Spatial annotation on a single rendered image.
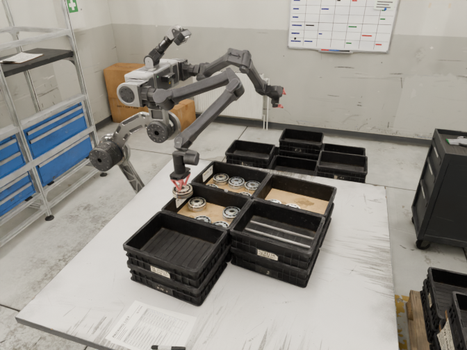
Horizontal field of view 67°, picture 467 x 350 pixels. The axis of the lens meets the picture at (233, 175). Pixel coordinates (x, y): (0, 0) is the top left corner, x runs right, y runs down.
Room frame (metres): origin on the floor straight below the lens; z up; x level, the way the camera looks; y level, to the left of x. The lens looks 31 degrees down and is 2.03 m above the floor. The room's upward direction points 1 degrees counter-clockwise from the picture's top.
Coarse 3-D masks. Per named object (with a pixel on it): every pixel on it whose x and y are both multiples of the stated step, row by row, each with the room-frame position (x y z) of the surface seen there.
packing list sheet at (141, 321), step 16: (144, 304) 1.08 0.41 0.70; (128, 320) 1.00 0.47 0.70; (144, 320) 1.00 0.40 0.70; (160, 320) 0.99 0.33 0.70; (176, 320) 0.99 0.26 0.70; (192, 320) 0.99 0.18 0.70; (112, 336) 0.92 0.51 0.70; (128, 336) 0.92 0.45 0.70; (144, 336) 0.92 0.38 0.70; (160, 336) 0.92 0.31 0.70; (176, 336) 0.92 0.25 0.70
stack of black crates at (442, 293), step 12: (432, 276) 1.52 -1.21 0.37; (444, 276) 1.57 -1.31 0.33; (456, 276) 1.55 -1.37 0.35; (432, 288) 1.43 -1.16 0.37; (444, 288) 1.52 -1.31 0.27; (456, 288) 1.52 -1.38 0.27; (432, 300) 1.40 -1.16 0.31; (444, 300) 1.43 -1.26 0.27; (432, 312) 1.33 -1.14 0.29; (444, 312) 1.34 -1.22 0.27; (432, 324) 1.27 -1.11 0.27; (432, 336) 1.24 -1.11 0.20
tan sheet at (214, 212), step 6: (186, 204) 1.67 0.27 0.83; (210, 204) 1.67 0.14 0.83; (180, 210) 1.61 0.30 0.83; (186, 210) 1.61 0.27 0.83; (204, 210) 1.61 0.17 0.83; (210, 210) 1.61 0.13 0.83; (216, 210) 1.61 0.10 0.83; (222, 210) 1.61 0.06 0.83; (192, 216) 1.56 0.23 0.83; (210, 216) 1.56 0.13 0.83; (216, 216) 1.56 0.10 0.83; (228, 222) 1.50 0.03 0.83
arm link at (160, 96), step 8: (224, 72) 1.73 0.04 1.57; (232, 72) 1.72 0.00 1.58; (208, 80) 1.73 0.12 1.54; (216, 80) 1.72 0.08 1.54; (224, 80) 1.71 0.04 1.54; (176, 88) 1.74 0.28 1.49; (184, 88) 1.73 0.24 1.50; (192, 88) 1.72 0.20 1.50; (200, 88) 1.71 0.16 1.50; (208, 88) 1.72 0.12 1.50; (240, 88) 1.66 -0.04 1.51; (160, 96) 1.71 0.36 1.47; (168, 96) 1.70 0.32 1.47; (176, 96) 1.71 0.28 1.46; (184, 96) 1.72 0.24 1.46; (192, 96) 1.74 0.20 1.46; (160, 104) 1.70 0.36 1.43; (176, 104) 1.77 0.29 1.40
